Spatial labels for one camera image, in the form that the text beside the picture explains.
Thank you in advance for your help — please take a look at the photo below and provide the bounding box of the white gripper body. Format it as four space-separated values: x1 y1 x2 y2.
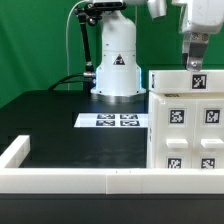
178 0 224 34

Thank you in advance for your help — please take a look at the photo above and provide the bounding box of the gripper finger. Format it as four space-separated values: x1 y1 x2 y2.
185 32 210 71
182 33 190 64

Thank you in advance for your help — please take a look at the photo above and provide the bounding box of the white cabinet door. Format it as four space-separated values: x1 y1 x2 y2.
152 99 195 169
192 98 224 169

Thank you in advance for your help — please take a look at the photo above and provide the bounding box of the white cabinet body box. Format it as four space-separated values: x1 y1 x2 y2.
146 92 224 169

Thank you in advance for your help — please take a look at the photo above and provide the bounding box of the white cabinet top block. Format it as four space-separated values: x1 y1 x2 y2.
149 70 224 93

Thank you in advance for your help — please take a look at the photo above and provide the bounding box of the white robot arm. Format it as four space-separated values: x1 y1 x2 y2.
89 0 224 102

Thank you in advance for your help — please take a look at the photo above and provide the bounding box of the white U-shaped fence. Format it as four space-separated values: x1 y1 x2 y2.
0 135 224 194

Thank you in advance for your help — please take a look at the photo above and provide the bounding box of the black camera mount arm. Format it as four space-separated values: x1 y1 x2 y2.
75 3 102 77

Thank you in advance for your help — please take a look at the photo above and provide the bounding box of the white cable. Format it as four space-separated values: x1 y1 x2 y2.
65 0 88 92

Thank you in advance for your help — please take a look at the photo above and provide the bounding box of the white marker base plate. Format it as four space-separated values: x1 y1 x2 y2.
74 113 148 128

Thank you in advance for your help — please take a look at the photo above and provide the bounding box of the black cable bundle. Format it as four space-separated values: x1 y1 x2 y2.
48 72 97 92

